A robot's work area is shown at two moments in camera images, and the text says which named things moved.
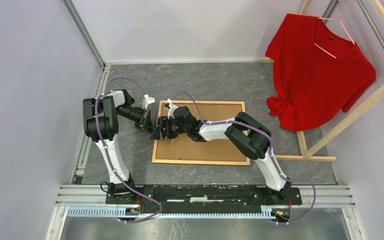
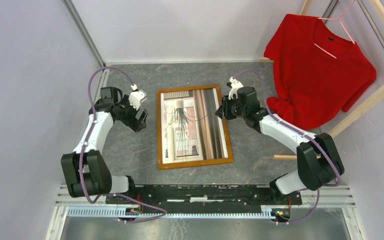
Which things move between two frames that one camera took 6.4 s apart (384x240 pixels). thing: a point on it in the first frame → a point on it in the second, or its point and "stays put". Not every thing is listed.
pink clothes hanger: (337, 19) stays put
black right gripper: (159, 134) → (223, 111)
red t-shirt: (316, 71) stays put
